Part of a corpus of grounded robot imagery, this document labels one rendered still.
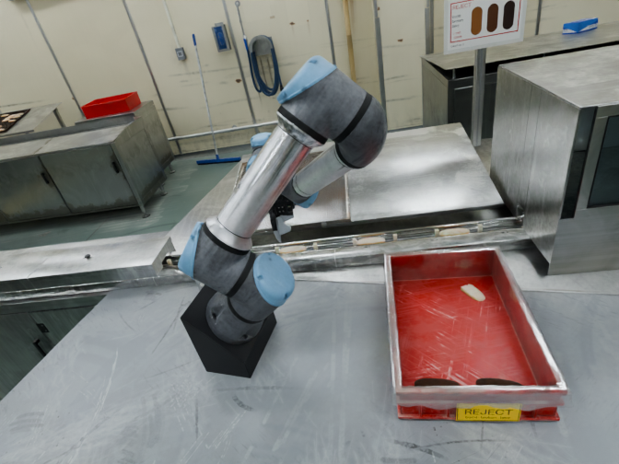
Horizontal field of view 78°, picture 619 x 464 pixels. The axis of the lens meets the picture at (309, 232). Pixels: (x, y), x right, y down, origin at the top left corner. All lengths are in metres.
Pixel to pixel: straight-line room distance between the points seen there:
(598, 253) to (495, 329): 0.38
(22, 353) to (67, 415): 0.93
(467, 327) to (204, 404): 0.69
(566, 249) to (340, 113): 0.77
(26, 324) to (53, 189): 2.62
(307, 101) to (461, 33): 1.30
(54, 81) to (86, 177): 2.10
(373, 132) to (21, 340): 1.73
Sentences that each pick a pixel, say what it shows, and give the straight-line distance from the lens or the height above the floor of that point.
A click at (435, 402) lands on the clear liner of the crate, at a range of 0.87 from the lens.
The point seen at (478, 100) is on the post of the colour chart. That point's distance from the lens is 2.07.
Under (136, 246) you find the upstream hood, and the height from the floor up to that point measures 0.92.
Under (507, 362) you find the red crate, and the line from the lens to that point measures 1.05.
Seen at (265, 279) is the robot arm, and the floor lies 1.12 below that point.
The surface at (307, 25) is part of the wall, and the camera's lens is 4.85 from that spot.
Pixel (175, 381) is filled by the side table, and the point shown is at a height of 0.82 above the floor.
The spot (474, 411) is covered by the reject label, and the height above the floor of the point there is 0.86.
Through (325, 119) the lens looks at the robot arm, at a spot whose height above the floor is 1.42.
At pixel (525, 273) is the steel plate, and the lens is 1.30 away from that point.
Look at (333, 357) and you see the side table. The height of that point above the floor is 0.82.
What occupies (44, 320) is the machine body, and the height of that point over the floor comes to 0.70.
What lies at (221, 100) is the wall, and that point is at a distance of 5.17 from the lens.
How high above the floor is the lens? 1.63
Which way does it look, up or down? 32 degrees down
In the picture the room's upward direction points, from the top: 12 degrees counter-clockwise
